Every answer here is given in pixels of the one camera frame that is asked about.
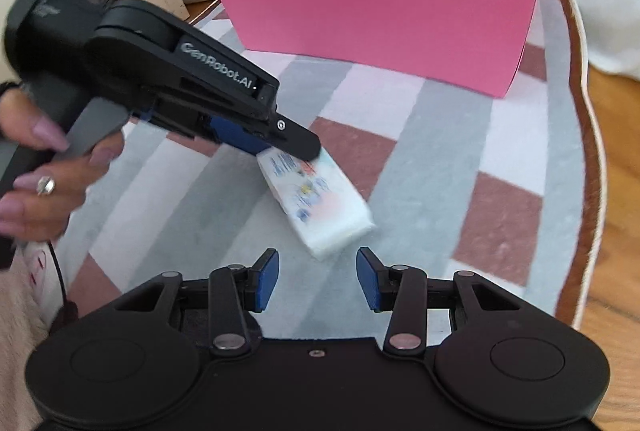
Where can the white tissue pack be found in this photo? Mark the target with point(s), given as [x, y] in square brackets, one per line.
[320, 206]

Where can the fluffy beige cloth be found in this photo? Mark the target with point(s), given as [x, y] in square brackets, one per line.
[20, 351]

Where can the pink cardboard box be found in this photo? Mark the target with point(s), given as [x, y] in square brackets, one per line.
[375, 21]

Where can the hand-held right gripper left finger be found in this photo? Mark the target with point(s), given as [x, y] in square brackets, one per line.
[267, 281]

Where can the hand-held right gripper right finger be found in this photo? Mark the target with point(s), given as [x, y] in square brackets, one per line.
[367, 281]

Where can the white power strip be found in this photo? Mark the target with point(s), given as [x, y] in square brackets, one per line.
[37, 271]

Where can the checkered rug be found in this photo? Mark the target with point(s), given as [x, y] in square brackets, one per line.
[450, 136]

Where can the person's left hand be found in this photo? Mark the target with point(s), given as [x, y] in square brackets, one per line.
[65, 181]

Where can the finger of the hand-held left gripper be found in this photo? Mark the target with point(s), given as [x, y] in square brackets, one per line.
[300, 141]

